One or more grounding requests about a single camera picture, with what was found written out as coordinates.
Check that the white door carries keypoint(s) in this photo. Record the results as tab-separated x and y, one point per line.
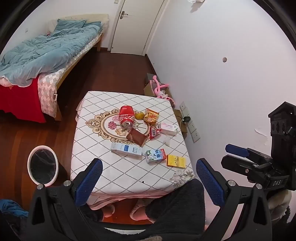
134	27

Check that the white fluffy cloth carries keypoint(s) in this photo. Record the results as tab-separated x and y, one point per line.
277	206

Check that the pink slipper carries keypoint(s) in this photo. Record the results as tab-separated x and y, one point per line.
108	210
138	210

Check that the yellow-green fruit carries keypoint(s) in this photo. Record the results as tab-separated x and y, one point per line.
139	115

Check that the red soda can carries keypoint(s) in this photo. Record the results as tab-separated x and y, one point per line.
126	114

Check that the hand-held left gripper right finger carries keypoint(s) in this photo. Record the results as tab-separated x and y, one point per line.
211	183

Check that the blue cloth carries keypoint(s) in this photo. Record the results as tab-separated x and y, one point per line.
11	207

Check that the person's leg in dark pants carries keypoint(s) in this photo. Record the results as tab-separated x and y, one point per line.
178	204
91	214

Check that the pink and white box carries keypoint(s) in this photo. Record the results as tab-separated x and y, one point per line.
168	128

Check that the open cardboard box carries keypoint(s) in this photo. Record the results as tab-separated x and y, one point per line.
148	89

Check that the red blanket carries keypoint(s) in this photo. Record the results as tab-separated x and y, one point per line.
20	102

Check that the red snack wrapper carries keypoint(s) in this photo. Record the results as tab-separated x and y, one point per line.
154	132

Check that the bed with blue duvet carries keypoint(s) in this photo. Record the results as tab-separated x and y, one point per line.
46	48

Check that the black charger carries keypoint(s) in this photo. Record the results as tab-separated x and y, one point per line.
186	119

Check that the white bin with black bag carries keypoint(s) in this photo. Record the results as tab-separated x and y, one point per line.
42	165

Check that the brown leather wallet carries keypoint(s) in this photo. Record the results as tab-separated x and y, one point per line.
136	137

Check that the pink checkered bed sheet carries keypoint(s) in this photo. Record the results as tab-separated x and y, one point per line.
47	90

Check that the blue and white box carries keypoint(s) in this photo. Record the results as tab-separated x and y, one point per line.
126	150

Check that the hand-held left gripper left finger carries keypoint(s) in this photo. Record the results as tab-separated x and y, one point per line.
89	183

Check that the green and white milk carton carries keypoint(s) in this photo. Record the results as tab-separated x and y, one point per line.
155	155

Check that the pink plush toy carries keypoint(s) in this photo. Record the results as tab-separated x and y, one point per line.
158	88

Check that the row of wall sockets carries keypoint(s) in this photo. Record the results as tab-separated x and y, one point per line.
193	131

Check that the wooden bed frame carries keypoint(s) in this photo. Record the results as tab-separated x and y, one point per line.
69	74

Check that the table with patterned cloth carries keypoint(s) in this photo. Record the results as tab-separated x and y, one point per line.
104	148

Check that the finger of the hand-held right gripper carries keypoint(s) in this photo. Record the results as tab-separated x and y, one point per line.
238	150
238	165

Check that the orange snack packet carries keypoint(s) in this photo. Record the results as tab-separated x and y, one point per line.
151	117

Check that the yellow box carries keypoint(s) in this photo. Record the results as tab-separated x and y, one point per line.
176	161

